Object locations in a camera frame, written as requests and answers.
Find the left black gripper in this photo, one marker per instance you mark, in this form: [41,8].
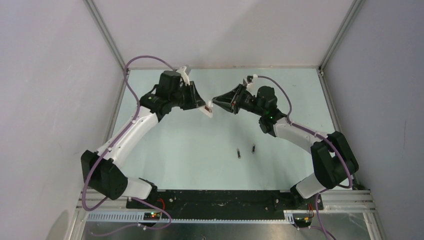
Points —
[195,101]

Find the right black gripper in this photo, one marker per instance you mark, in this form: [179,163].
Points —
[234,96]

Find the white remote control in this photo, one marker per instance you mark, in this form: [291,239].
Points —
[207,109]

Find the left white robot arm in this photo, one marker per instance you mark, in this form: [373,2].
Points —
[103,168]

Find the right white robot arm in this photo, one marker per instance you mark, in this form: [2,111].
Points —
[332,158]

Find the left controller board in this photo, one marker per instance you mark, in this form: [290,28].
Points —
[152,216]

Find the controller board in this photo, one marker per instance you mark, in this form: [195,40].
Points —
[152,216]
[302,222]

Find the right controller board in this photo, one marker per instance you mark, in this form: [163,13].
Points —
[302,222]

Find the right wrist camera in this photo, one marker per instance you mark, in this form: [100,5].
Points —
[248,82]

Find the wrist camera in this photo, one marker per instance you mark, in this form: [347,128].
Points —
[248,82]
[184,72]

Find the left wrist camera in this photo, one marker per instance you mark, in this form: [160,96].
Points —
[184,72]

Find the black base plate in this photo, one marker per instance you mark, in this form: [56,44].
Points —
[275,198]

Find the grey slotted cable duct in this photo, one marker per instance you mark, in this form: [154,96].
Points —
[137,217]

